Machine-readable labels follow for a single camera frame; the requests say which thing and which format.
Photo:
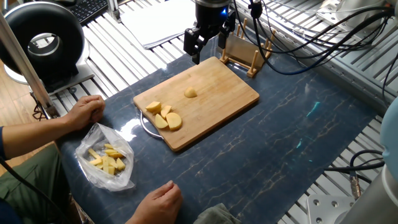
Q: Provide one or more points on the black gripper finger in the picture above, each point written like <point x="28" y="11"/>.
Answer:
<point x="196" y="43"/>
<point x="226" y="34"/>

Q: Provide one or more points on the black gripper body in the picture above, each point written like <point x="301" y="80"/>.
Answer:
<point x="214" y="14"/>

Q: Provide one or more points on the bamboo cutting board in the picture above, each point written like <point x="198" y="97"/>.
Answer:
<point x="211" y="106"/>

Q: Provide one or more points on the person's left forearm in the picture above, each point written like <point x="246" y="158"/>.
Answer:
<point x="37" y="134"/>

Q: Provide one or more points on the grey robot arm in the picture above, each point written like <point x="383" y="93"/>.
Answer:
<point x="388" y="199"/>

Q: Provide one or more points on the person's left hand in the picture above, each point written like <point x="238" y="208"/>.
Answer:
<point x="84" y="113"/>

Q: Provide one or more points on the person's right hand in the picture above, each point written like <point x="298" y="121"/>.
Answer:
<point x="155" y="204"/>

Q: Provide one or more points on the wooden knife rack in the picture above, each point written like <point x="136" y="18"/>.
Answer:
<point x="245" y="53"/>

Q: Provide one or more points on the white sheet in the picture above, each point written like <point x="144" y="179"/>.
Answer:
<point x="161" y="22"/>

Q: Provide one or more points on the small lone potato piece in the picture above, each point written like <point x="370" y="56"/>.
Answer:
<point x="190" y="93"/>

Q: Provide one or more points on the narrow potato wedge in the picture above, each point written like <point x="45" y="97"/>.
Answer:
<point x="166" y="110"/>

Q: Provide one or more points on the black keyboard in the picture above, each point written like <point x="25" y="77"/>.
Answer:
<point x="87" y="9"/>

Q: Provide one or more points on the dark blue marble mat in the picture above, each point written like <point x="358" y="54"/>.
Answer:
<point x="280" y="143"/>

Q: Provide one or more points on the plastic bag of potato sticks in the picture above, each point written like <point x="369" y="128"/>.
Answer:
<point x="102" y="158"/>

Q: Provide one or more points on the grey-green cloth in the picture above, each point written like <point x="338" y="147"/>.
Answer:
<point x="214" y="214"/>

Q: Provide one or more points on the wooden pole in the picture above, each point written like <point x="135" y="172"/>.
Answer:
<point x="25" y="65"/>

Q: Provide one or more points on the metal mounting plate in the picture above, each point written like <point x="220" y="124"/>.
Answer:
<point x="329" y="211"/>

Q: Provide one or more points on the olive trousers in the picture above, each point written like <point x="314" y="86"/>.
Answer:
<point x="31" y="186"/>

